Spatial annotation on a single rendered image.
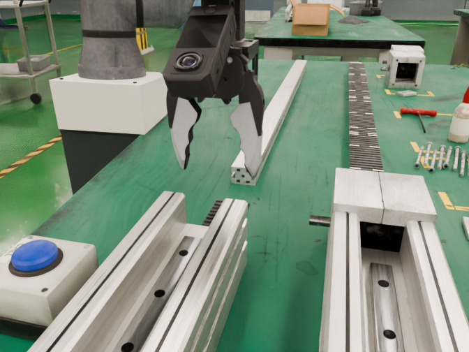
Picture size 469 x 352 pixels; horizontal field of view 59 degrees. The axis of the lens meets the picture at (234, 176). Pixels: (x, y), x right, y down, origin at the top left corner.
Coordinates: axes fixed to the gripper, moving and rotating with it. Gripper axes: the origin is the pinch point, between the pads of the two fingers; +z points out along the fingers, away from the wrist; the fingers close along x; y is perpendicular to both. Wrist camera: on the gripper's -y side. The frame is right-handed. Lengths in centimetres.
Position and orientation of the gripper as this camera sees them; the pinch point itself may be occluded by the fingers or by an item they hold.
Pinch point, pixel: (216, 167)
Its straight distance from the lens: 49.5
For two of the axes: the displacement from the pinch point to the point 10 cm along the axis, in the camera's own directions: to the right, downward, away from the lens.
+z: 0.0, 9.0, 4.3
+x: -9.7, -1.0, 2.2
